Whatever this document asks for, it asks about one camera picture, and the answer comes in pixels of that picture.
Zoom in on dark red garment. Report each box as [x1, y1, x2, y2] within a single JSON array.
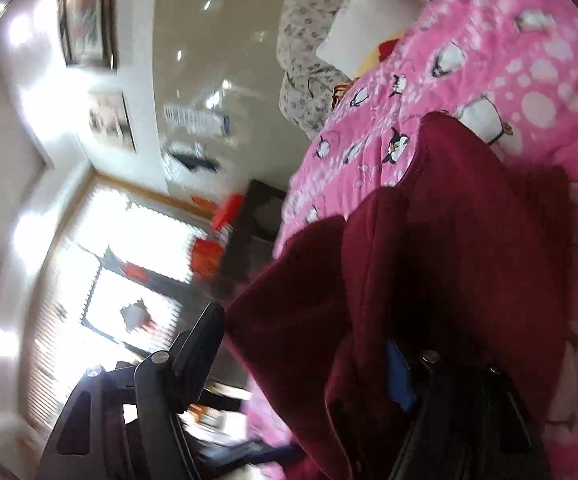
[[226, 113, 572, 479]]

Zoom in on orange red box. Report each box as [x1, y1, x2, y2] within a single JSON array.
[[189, 238, 224, 278]]

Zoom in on dark wooden side table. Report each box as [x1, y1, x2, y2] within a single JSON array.
[[212, 180, 286, 300]]

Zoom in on red box on table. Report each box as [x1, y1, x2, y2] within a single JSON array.
[[210, 194, 243, 231]]

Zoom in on dark hanging cloth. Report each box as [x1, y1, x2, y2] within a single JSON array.
[[169, 152, 219, 172]]

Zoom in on yellow orange blanket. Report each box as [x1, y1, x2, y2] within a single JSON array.
[[330, 30, 404, 110]]

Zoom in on floral quilt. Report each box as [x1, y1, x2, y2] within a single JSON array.
[[276, 0, 349, 139]]

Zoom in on pink penguin blanket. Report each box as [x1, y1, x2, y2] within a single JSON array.
[[243, 0, 578, 480]]

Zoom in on white pillow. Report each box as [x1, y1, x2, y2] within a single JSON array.
[[316, 0, 428, 79]]

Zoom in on framed wall picture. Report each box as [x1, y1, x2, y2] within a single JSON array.
[[58, 0, 118, 72], [88, 92, 136, 152]]

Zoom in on wall calendar paper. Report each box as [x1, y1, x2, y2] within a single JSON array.
[[163, 103, 231, 136]]

